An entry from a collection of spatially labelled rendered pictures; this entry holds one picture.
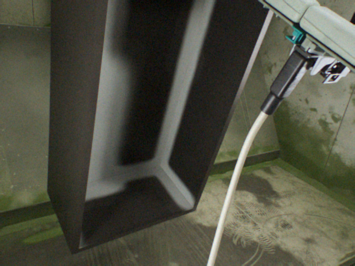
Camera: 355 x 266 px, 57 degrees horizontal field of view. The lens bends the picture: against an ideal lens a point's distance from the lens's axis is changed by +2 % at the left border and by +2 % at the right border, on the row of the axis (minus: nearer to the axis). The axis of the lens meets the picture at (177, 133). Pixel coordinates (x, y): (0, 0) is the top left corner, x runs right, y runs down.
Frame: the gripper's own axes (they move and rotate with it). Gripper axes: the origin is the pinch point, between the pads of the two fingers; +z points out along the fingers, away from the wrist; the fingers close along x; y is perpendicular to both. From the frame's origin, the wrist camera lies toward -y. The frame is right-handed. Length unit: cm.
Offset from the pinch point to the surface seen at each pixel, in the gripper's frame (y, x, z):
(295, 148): 139, 58, -204
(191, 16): 30, 69, -34
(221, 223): 42.7, -10.6, 3.5
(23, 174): 153, 96, 17
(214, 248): 48, -14, 5
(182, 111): 71, 56, -40
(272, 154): 156, 68, -195
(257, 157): 157, 69, -175
